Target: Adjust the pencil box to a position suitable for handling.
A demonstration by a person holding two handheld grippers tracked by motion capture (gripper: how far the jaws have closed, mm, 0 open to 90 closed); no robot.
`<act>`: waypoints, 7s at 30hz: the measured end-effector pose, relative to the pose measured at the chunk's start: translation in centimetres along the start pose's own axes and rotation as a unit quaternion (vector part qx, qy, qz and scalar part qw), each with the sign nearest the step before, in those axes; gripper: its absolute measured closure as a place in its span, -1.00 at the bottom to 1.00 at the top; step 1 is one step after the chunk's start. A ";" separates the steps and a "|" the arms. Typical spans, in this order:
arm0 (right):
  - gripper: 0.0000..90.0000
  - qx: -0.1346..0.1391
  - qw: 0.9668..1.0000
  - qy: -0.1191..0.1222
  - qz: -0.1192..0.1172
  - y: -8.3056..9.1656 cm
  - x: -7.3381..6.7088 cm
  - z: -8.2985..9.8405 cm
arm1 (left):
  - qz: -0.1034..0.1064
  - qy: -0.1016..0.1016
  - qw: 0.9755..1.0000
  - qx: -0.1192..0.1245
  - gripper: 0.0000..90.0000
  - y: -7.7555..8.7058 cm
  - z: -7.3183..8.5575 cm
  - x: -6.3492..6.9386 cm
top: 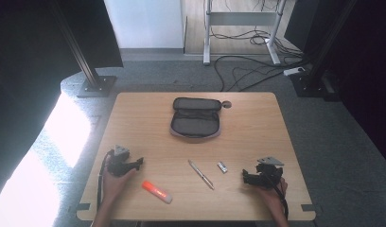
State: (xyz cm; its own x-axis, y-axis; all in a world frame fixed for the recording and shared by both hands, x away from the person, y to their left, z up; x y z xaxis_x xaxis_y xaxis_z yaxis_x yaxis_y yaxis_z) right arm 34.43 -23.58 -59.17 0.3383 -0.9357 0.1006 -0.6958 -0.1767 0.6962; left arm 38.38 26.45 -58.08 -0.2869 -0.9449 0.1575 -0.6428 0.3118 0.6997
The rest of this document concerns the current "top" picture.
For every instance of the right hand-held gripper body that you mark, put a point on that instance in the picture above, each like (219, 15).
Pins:
(270, 175)

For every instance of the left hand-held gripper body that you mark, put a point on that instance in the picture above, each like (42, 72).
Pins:
(118, 162)

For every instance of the white eraser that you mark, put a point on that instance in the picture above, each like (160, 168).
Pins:
(222, 167)

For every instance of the orange highlighter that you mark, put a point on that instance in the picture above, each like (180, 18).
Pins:
(156, 191)

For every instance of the silver pen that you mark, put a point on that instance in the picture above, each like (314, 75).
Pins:
(200, 174)

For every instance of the grey fabric pencil case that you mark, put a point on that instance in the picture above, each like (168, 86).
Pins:
(196, 121)

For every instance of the person's right hand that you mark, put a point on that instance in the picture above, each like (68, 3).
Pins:
(271, 197)

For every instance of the person's left hand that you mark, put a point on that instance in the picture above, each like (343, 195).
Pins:
(114, 186)

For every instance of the black metal stand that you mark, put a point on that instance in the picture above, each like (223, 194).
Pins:
(87, 66)
(320, 63)

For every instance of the white power strip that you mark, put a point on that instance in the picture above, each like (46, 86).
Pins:
(293, 71)

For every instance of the dark curtain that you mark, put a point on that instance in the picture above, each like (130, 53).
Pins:
(371, 78)
(24, 78)

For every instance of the white wall panel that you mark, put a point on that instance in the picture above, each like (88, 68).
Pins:
(143, 22)

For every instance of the white desk frame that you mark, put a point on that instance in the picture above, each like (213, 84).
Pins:
(241, 18)

